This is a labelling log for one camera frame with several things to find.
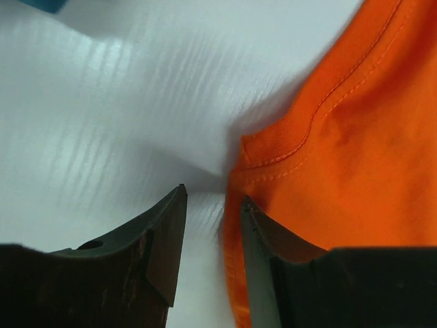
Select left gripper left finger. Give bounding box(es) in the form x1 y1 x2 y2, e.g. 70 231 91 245
1 185 187 327

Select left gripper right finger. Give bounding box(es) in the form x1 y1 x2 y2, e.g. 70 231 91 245
240 197 436 327

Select orange t shirt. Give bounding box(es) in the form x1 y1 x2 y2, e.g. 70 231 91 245
224 1 436 327

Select blue plastic bin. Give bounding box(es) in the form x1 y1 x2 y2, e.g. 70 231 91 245
20 0 68 14

